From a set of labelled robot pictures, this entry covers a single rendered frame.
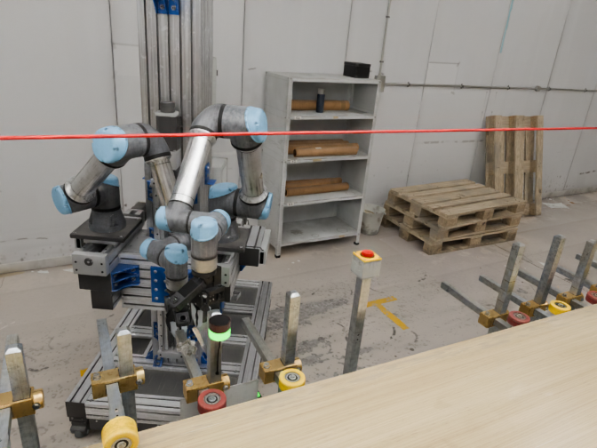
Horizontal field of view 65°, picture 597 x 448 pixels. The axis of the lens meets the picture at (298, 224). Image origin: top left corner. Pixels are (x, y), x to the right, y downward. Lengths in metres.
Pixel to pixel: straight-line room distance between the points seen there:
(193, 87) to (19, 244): 2.43
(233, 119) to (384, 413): 1.02
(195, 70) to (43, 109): 1.96
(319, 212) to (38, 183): 2.51
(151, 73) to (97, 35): 1.74
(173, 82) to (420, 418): 1.53
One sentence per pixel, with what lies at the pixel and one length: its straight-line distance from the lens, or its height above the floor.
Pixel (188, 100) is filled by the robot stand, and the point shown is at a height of 1.58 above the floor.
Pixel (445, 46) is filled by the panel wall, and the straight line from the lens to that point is 5.27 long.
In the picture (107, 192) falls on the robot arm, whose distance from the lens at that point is 2.04.
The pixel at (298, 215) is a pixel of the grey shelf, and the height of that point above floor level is 0.19.
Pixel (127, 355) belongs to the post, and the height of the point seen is 1.04.
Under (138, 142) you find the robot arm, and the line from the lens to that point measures 1.67.
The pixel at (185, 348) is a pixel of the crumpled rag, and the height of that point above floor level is 0.88.
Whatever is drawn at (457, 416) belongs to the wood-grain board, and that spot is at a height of 0.90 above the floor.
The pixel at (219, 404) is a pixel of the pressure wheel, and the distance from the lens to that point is 1.40.
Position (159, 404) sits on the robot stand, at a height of 0.23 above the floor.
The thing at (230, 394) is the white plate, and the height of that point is 0.77.
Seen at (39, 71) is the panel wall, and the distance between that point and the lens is 3.77.
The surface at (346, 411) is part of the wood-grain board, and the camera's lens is 1.42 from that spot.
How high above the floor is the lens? 1.87
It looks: 22 degrees down
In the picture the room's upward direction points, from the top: 5 degrees clockwise
